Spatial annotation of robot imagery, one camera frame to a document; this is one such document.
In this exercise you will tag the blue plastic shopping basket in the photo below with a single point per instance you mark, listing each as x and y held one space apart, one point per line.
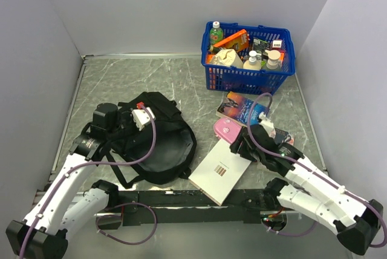
239 80

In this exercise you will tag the aluminium rail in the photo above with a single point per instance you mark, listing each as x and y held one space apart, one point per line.
42 195

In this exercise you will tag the blue sunset cover book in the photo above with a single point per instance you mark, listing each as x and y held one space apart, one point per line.
241 110

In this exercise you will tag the small white red box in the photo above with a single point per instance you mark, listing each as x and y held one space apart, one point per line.
277 44

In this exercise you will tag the white square notebook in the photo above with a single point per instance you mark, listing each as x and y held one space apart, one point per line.
218 172

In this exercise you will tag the beige cap pump bottle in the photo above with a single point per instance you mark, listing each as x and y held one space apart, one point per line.
273 63

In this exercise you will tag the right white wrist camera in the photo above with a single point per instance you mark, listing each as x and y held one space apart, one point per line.
266 123

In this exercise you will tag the floral cover book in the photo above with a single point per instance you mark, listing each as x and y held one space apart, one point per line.
285 136

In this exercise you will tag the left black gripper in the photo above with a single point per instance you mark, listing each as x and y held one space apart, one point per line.
129 115

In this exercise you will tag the pink cartoon pencil case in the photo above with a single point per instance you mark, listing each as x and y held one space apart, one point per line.
226 129

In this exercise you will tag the green drink bottle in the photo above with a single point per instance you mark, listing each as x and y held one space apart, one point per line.
216 33

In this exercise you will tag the beige crumpled paper bag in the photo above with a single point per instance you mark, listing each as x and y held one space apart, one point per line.
227 58

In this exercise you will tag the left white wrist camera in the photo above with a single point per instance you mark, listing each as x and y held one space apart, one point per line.
142 116

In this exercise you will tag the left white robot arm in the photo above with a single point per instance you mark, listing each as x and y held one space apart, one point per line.
46 231

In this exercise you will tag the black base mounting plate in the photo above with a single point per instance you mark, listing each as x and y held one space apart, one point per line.
192 206

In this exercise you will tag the black student backpack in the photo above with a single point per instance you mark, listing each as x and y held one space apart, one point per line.
170 141

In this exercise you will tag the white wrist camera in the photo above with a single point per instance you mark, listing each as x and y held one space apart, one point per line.
142 116
266 123

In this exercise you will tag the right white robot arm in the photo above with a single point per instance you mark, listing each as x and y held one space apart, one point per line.
303 187

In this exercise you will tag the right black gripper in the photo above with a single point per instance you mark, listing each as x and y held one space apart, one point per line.
241 150

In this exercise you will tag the white pump lotion bottle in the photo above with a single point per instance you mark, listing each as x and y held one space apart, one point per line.
253 62

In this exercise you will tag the dark green packet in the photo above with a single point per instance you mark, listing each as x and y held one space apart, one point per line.
261 46

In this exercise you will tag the orange snack box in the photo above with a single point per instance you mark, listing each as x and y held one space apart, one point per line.
239 41

